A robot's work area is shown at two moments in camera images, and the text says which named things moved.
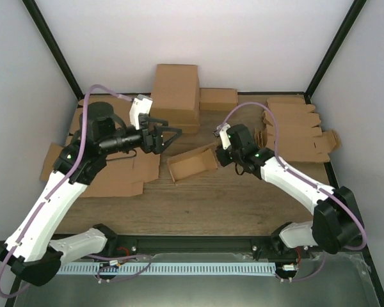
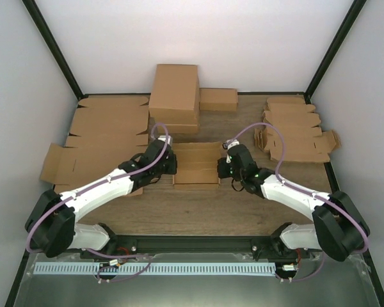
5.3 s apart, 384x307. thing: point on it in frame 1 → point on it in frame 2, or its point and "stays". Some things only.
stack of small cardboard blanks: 299,139 stays
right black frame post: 351,16 stays
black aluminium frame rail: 193,244 stays
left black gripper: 157,146 → 173,168
